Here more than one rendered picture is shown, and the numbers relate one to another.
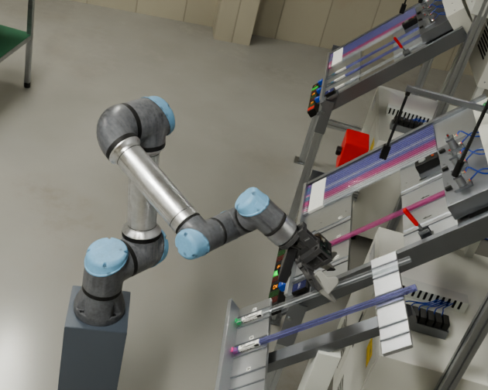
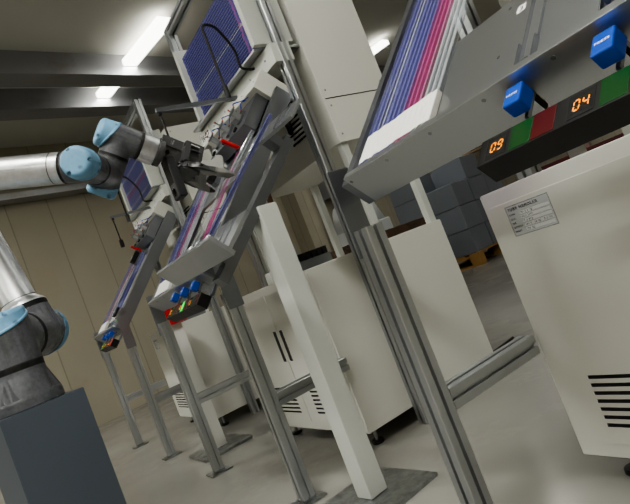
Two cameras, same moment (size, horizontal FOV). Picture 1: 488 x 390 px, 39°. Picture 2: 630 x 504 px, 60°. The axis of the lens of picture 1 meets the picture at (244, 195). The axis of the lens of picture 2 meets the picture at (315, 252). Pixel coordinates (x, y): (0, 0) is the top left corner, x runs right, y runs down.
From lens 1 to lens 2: 1.50 m
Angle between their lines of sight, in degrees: 47
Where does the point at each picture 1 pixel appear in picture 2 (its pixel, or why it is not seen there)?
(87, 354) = (54, 451)
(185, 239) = (70, 151)
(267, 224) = (132, 133)
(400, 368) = (327, 271)
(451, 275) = not seen: hidden behind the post
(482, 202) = (259, 108)
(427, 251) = (260, 154)
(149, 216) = (21, 277)
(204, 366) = not seen: outside the picture
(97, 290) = (14, 353)
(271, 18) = not seen: hidden behind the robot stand
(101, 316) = (39, 387)
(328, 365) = (273, 215)
